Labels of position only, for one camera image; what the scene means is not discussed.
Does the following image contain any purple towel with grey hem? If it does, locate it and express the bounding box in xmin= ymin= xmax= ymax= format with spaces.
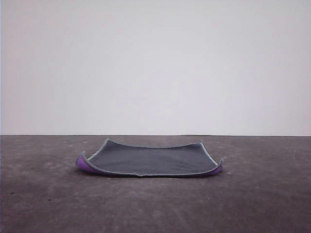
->
xmin=76 ymin=138 xmax=224 ymax=178

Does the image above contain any grey table cloth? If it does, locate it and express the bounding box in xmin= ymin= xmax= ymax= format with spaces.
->
xmin=0 ymin=134 xmax=311 ymax=233

